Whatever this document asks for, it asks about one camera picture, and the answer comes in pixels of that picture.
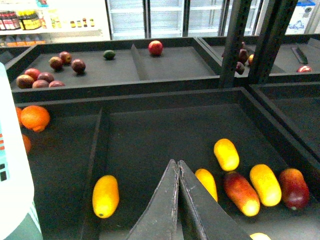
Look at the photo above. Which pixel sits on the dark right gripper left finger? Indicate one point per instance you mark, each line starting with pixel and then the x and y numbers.
pixel 159 219

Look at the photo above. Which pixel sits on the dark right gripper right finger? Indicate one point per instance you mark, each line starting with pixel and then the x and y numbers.
pixel 202 218

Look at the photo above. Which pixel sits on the light teal plastic basket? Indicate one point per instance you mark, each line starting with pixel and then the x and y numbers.
pixel 18 215

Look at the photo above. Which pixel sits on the yellow mango behind finger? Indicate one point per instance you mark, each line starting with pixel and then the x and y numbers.
pixel 208 181

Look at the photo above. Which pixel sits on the red yellow mango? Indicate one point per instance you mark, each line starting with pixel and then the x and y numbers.
pixel 241 193

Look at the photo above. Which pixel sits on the yellow mango left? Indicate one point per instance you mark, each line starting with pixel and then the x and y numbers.
pixel 105 196

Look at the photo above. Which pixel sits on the yellow mango upper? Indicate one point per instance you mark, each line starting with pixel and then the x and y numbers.
pixel 226 154

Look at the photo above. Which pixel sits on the yellow mango right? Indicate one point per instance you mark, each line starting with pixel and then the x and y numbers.
pixel 266 185

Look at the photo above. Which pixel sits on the dark red mango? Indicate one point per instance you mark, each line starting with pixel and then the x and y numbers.
pixel 295 192

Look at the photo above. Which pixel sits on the small green avocado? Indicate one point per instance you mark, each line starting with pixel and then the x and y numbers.
pixel 109 54

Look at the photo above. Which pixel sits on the black tray divider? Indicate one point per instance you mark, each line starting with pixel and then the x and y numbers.
pixel 88 217

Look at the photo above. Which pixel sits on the black front produce tray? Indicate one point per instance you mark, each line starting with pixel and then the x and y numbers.
pixel 139 135

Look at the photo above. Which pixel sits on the black produce tray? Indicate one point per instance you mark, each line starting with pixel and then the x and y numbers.
pixel 139 135
pixel 185 64

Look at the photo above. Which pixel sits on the orange citrus fruit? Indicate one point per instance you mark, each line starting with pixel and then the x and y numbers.
pixel 35 118

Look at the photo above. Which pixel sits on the red apple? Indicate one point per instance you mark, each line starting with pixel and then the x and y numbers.
pixel 155 48

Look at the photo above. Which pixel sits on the black rear produce tray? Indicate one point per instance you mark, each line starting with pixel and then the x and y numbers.
pixel 185 64

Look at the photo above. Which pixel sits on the glass door refrigerator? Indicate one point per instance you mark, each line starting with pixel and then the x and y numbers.
pixel 146 19

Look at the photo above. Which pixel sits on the white freezer with blue drawing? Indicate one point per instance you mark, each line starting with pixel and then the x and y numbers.
pixel 300 18

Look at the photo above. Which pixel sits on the white grocery shelf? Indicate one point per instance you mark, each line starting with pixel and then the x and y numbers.
pixel 29 22

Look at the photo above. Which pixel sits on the black metal post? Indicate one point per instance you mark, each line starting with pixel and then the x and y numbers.
pixel 277 18

